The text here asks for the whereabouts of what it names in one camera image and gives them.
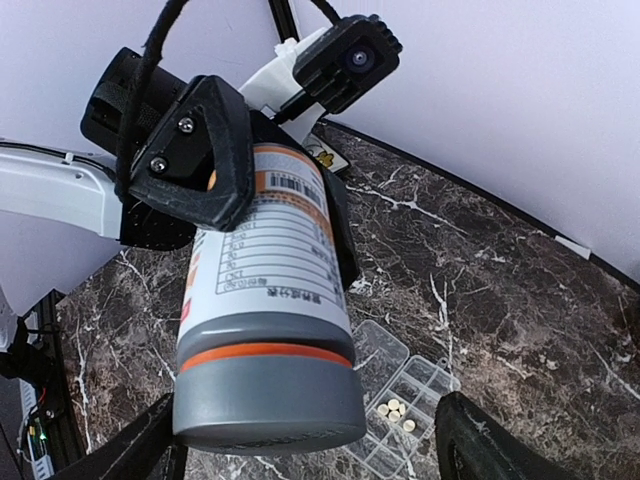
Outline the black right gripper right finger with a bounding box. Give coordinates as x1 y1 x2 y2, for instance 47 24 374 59
435 391 575 480

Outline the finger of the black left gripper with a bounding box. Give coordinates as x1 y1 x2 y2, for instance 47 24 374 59
250 109 359 290
129 76 255 232

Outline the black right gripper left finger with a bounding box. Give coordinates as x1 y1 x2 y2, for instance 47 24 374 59
53 393 188 480

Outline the clear plastic pill organizer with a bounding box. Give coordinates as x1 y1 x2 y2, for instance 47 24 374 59
345 320 461 479

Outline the orange pill bottle grey cap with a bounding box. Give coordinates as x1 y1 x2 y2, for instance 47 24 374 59
172 143 366 455

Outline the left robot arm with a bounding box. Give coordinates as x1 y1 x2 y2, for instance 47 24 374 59
1 40 357 364

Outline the square floral ceramic plate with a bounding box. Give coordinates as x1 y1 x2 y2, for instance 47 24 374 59
302 133 350 174

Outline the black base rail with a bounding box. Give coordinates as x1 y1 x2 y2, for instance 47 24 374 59
1 290 86 477

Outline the white slotted cable duct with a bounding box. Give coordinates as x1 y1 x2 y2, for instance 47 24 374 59
17 380 55 479

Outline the black left frame post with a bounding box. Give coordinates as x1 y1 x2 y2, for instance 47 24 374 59
268 0 300 42

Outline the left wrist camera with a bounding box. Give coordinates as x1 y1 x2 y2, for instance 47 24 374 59
239 13 404 144

